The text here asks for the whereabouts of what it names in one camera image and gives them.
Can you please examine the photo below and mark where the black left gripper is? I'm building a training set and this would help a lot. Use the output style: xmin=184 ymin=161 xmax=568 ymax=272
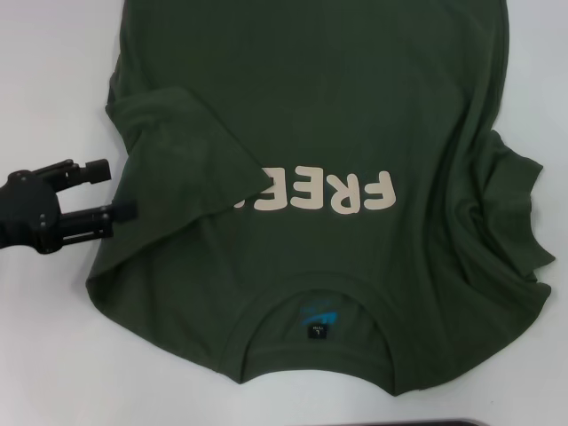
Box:
xmin=0 ymin=158 xmax=138 ymax=256

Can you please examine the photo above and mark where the dark green FREE t-shirt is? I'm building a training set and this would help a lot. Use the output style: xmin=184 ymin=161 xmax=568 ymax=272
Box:
xmin=86 ymin=0 xmax=559 ymax=396

